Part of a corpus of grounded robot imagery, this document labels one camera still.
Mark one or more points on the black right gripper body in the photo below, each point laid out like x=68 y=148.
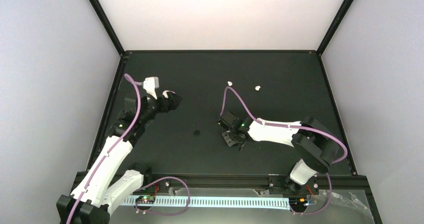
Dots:
x=230 y=140

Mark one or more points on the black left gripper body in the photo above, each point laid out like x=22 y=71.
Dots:
x=164 y=107

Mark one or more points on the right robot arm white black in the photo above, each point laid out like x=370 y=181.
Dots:
x=317 y=148

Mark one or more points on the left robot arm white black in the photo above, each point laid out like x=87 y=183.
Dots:
x=97 y=197

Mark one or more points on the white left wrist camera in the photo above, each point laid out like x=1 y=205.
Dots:
x=150 y=84

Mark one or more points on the white slotted cable duct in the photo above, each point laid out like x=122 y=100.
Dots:
x=278 y=203

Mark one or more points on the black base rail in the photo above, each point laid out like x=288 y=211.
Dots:
x=227 y=181

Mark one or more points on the black frame post left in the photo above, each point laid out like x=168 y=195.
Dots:
x=102 y=16

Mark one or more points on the black frame post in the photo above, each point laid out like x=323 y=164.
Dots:
x=337 y=20
x=102 y=16

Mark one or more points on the black frame post right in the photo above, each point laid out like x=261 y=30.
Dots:
x=337 y=20

